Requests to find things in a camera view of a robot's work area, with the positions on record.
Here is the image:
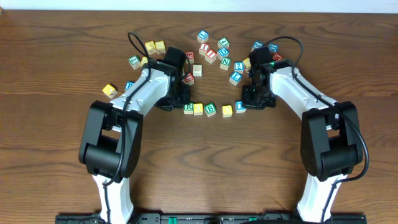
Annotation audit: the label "green R block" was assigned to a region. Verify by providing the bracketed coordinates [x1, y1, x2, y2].
[183, 103, 194, 114]

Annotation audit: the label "blue T block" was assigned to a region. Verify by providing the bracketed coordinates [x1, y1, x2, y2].
[235, 101, 246, 113]

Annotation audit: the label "yellow O block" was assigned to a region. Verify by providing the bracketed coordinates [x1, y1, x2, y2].
[193, 103, 203, 116]

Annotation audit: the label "green B block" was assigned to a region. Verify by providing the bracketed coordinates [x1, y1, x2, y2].
[204, 103, 216, 117]

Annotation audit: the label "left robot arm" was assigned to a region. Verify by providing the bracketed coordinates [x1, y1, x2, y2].
[79, 60, 190, 223]

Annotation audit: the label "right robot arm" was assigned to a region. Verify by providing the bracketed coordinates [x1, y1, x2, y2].
[242, 59, 363, 223]

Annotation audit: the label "red U block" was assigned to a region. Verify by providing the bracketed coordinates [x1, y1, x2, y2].
[183, 73, 195, 85]

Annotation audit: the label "blue L block lower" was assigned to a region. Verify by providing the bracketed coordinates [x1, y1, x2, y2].
[229, 72, 243, 86]

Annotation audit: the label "blue l block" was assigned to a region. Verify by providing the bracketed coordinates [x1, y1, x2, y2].
[229, 72, 243, 86]
[197, 30, 209, 43]

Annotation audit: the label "white picture block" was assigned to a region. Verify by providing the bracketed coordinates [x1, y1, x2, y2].
[192, 64, 203, 77]

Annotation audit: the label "blue 2 block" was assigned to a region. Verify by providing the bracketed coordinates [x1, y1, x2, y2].
[234, 62, 244, 74]

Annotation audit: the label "red E block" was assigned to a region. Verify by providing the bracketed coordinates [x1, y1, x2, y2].
[185, 51, 195, 64]

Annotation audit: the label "red M block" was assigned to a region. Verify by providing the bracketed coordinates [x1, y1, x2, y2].
[272, 53, 284, 61]

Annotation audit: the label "green N block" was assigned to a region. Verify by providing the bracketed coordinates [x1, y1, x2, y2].
[220, 57, 231, 70]

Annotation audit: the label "yellow block beside Z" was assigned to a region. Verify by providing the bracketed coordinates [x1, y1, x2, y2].
[141, 57, 148, 67]

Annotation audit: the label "yellow S block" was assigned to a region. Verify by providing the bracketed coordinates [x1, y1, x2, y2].
[155, 40, 166, 54]

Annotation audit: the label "red I block lower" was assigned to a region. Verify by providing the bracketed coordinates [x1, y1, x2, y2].
[205, 49, 217, 63]

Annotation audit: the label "red i block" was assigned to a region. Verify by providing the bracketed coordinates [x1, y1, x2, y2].
[205, 49, 217, 63]
[198, 43, 210, 55]

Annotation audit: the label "blue P block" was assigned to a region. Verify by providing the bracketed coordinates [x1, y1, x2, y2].
[124, 81, 134, 91]

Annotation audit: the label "blue D block right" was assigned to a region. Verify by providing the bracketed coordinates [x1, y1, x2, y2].
[268, 44, 279, 53]

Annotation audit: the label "blue d block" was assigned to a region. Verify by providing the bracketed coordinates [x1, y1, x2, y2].
[217, 47, 229, 60]
[268, 44, 279, 53]

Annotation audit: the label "red I block upper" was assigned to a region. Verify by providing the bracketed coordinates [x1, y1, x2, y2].
[198, 43, 210, 55]

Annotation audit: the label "blue 5 block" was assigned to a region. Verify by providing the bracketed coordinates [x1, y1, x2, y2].
[251, 41, 264, 51]

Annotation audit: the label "blue D block centre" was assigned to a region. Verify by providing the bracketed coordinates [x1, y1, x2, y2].
[217, 47, 229, 60]

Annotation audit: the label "green L block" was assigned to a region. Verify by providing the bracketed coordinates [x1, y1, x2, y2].
[128, 55, 141, 70]

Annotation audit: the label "green 4 block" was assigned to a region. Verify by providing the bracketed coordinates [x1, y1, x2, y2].
[217, 37, 230, 49]

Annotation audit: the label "blue L block top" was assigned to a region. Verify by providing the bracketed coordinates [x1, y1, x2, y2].
[197, 30, 209, 43]

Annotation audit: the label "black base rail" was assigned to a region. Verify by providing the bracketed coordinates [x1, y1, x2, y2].
[55, 212, 368, 224]

